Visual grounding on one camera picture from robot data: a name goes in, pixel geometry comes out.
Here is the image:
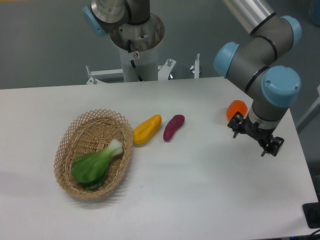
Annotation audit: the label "yellow papaya toy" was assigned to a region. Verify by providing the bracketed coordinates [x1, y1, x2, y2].
[133, 114, 162, 146]

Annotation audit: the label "woven wicker basket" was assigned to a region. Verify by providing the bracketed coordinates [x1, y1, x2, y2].
[54, 109, 133, 200]

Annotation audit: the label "black cable on pedestal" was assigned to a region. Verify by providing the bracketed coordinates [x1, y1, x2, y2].
[127, 39, 145, 82]

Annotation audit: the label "black power adapter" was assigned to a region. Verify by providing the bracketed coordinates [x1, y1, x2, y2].
[302, 202, 320, 229]

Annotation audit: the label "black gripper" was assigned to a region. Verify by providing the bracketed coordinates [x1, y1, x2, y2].
[227, 111, 285, 157]

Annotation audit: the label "green bok choy vegetable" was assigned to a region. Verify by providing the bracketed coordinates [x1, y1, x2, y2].
[71, 139, 123, 191]

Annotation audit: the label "orange fruit toy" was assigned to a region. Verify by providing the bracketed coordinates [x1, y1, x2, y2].
[226, 100, 248, 120]

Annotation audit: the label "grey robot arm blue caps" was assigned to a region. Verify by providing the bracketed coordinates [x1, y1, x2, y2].
[82, 0, 302, 156]

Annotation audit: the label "purple sweet potato toy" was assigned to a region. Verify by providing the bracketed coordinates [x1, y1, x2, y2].
[163, 114, 185, 142]

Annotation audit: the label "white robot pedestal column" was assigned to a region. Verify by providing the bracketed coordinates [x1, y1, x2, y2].
[109, 13, 165, 83]

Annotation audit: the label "white metal mounting bracket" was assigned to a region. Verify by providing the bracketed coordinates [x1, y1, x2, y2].
[86, 53, 202, 85]

